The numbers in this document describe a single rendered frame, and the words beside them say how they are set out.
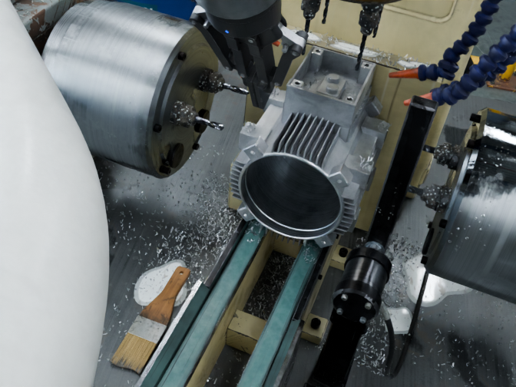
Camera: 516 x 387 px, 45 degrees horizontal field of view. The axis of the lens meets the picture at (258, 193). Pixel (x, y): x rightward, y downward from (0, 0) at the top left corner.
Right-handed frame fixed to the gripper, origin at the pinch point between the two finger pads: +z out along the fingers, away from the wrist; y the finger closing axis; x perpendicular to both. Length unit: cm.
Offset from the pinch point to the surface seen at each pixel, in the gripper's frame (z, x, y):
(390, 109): 20.8, -12.4, -14.7
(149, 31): 7.1, -5.9, 20.5
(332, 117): 11.1, -3.9, -8.2
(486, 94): 211, -128, -43
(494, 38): 240, -178, -40
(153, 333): 25.7, 32.8, 6.8
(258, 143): 9.6, 3.8, -0.3
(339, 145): 13.4, -1.2, -10.4
